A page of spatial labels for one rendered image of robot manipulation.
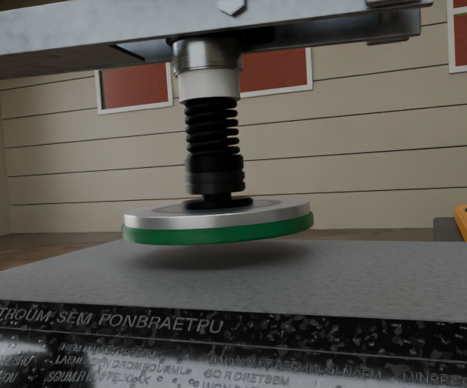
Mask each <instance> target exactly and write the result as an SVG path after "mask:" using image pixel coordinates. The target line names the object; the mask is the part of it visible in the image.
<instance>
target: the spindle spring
mask: <svg viewBox="0 0 467 388"><path fill-rule="evenodd" d="M224 98H225V97H209V98H200V99H190V100H187V101H184V102H183V104H184V106H185V107H186V108H185V109H184V114H185V115H186V116H187V117H185V124H186V125H187V127H186V128H185V132H186V133H187V134H188V135H187V136H186V138H185V140H186V142H188V143H190V144H188V145H187V146H186V150H187V151H189V152H190V153H189V154H188V155H187V158H189V157H198V156H220V155H232V154H237V153H239V152H240V148H239V147H238V146H230V145H236V144H238V143H239V142H240V141H239V138H237V137H231V138H225V139H212V140H205V141H201V142H198V140H199V139H207V138H214V137H221V136H229V135H238V133H239V130H238V129H235V128H232V129H215V130H208V131H203V132H197V130H201V129H210V128H218V127H226V126H227V127H233V126H237V125H238V123H239V121H238V120H237V119H219V120H211V121H205V122H196V121H198V120H203V119H213V118H222V117H226V118H235V117H236V116H237V115H238V112H237V111H236V110H233V108H236V106H237V102H236V101H234V100H218V101H210V102H200V103H196V104H193V102H198V101H202V100H207V99H224ZM218 108H226V109H224V110H215V111H207V112H199V113H195V112H197V111H201V110H206V109H218ZM216 146H229V147H227V148H220V149H208V150H202V151H198V149H204V148H210V147H216Z"/></svg>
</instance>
